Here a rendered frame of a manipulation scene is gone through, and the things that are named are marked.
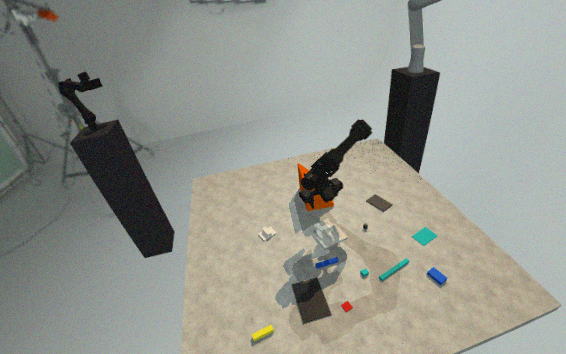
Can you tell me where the yellow rectangular bar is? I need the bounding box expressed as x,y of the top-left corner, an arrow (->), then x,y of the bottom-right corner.
252,325 -> 274,341

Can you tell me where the teal flat square plate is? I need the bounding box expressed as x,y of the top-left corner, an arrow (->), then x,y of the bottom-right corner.
412,227 -> 437,246

